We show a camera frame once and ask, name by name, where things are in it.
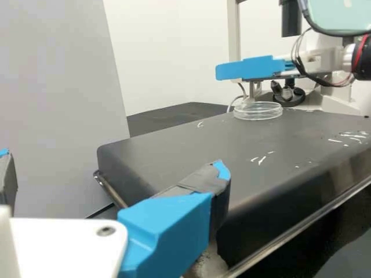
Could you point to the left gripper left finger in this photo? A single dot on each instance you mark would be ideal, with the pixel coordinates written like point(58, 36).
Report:
point(6, 176)

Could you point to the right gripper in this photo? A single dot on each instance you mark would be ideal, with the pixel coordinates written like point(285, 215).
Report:
point(324, 59)

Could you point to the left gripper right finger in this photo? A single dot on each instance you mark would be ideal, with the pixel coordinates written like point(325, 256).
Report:
point(168, 226)

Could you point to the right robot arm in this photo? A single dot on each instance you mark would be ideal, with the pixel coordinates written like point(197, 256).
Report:
point(362, 58)

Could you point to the petri dish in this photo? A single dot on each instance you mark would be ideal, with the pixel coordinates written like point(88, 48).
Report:
point(258, 111)

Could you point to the cream microscope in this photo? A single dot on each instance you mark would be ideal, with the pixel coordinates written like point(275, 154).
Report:
point(333, 101)

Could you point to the black platform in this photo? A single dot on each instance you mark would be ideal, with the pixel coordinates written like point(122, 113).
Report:
point(174, 116)

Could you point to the black tray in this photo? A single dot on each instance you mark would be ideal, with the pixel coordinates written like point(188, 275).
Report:
point(261, 173)

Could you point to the right wrist camera phone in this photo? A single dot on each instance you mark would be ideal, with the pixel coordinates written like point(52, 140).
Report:
point(339, 14)

